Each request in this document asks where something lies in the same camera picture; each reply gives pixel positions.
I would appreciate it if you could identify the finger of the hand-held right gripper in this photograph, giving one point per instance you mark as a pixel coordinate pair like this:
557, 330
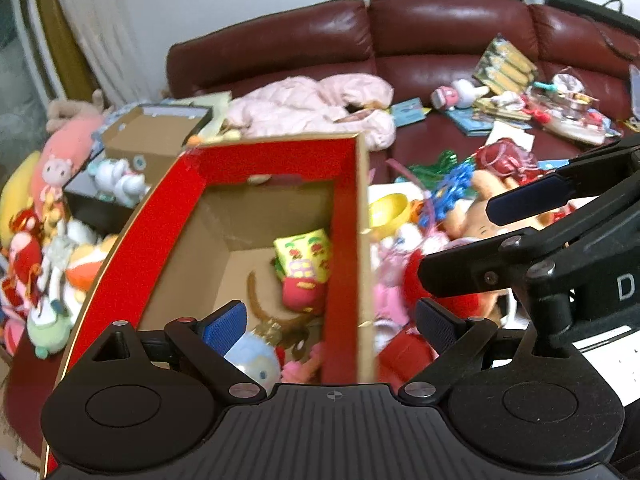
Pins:
530, 197
465, 265

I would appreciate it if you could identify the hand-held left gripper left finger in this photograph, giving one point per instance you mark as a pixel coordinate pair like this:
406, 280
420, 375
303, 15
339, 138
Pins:
225, 327

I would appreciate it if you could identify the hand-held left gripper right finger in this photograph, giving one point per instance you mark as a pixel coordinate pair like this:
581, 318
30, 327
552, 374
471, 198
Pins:
435, 322

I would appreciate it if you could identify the red cardboard box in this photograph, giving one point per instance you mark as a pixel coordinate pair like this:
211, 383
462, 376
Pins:
345, 260

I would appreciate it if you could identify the yellow foam toy house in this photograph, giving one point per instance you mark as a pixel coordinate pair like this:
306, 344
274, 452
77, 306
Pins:
305, 252

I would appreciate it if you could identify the light blue plush toy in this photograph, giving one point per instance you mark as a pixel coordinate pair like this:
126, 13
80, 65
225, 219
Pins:
255, 360

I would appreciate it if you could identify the mouse plush in red dress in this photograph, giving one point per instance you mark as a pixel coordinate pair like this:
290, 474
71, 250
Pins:
420, 275

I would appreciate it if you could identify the red mesh bag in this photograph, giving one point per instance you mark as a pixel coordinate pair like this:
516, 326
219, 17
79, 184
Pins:
502, 157

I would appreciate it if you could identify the tan mouse plush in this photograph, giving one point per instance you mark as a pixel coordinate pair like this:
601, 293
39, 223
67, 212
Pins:
475, 210

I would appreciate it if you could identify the white card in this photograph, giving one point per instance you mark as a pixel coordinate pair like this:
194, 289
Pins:
510, 140

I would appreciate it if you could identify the pink doll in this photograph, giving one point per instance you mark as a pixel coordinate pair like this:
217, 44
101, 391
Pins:
390, 270

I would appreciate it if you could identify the brown plush toy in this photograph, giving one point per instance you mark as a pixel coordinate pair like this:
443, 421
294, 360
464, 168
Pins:
295, 332

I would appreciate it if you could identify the white printed paper sheet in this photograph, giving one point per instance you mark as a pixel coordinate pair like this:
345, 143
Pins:
610, 360

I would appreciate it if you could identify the blue plastic toy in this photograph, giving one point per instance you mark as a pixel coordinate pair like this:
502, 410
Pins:
450, 185

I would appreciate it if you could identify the yellow plastic bowl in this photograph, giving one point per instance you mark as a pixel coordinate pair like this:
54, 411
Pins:
387, 210

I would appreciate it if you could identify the green tinsel garland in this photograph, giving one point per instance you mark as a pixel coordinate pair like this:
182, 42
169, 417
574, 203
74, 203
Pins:
435, 166

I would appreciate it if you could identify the pile of small plastic toys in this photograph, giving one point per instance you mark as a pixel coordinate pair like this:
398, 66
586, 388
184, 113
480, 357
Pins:
575, 105

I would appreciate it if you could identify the white and pink plush toy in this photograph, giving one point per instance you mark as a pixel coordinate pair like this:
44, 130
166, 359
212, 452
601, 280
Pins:
457, 95

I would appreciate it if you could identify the yellow and green toy package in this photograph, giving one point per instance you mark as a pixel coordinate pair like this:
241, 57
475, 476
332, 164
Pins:
505, 65

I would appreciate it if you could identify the blue picture book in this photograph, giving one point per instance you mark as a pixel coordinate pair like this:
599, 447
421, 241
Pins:
410, 110

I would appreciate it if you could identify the black storage box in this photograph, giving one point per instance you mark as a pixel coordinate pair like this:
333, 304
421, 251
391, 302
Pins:
90, 207

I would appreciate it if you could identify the brown open cardboard box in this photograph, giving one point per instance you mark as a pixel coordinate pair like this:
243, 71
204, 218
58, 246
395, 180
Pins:
145, 145

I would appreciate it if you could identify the black bag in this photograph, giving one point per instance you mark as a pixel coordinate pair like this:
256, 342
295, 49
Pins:
595, 7

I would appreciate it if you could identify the dark red leather sofa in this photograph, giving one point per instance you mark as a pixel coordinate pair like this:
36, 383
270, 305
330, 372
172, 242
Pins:
425, 25

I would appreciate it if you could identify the pink jacket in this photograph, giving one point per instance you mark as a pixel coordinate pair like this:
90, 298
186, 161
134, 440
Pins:
300, 105

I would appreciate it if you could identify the pile of plush toys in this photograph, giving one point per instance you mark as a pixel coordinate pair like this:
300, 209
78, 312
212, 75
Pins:
65, 145

